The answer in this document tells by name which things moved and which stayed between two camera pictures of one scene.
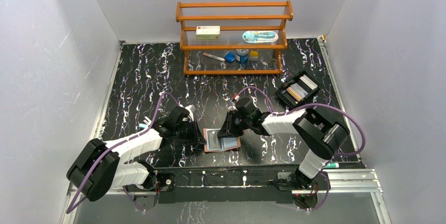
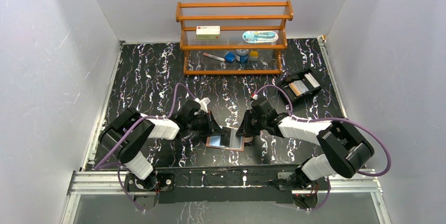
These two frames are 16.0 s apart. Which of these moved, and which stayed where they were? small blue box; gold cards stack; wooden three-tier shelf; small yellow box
Moved: gold cards stack
Stayed: wooden three-tier shelf; small blue box; small yellow box
